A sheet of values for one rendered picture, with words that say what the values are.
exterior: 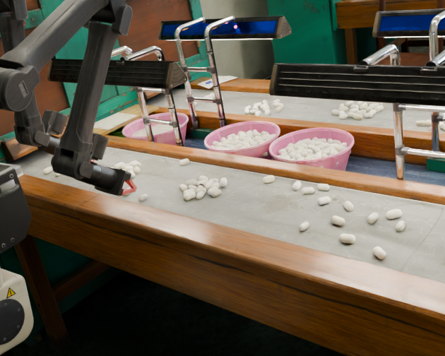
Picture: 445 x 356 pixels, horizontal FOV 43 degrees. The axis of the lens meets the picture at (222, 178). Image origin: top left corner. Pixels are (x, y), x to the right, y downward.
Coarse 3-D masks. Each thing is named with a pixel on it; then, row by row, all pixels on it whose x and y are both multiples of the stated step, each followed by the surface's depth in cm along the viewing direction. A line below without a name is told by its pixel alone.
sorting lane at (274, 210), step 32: (128, 160) 203; (160, 160) 197; (96, 192) 182; (160, 192) 174; (224, 192) 166; (256, 192) 162; (288, 192) 159; (320, 192) 155; (352, 192) 152; (224, 224) 149; (256, 224) 146; (288, 224) 143; (320, 224) 140; (352, 224) 138; (384, 224) 135; (416, 224) 133; (352, 256) 125; (416, 256) 121
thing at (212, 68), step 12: (192, 24) 218; (216, 24) 207; (180, 36) 215; (204, 36) 205; (180, 48) 216; (180, 60) 217; (216, 72) 210; (216, 84) 211; (192, 96) 224; (216, 96) 213; (192, 108) 225; (192, 120) 227; (192, 132) 230; (204, 132) 226
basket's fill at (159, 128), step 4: (160, 124) 236; (164, 124) 238; (180, 124) 232; (152, 128) 233; (156, 128) 232; (160, 128) 233; (164, 128) 230; (168, 128) 229; (172, 128) 229; (136, 132) 233; (140, 132) 231; (144, 132) 229; (156, 132) 227; (160, 132) 227; (164, 132) 225
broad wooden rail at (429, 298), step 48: (48, 192) 182; (48, 240) 190; (96, 240) 169; (144, 240) 152; (192, 240) 139; (240, 240) 135; (192, 288) 147; (240, 288) 134; (288, 288) 123; (336, 288) 113; (384, 288) 109; (432, 288) 107; (336, 336) 120; (384, 336) 111; (432, 336) 103
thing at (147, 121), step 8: (120, 48) 194; (128, 48) 196; (152, 48) 185; (112, 56) 192; (128, 56) 179; (136, 56) 180; (144, 56) 184; (160, 56) 189; (120, 64) 177; (136, 88) 203; (144, 88) 201; (152, 88) 199; (160, 88) 196; (168, 96) 194; (144, 104) 206; (168, 104) 196; (144, 112) 207; (176, 112) 197; (144, 120) 208; (152, 120) 206; (160, 120) 203; (176, 120) 198; (176, 128) 199; (152, 136) 211; (176, 136) 200
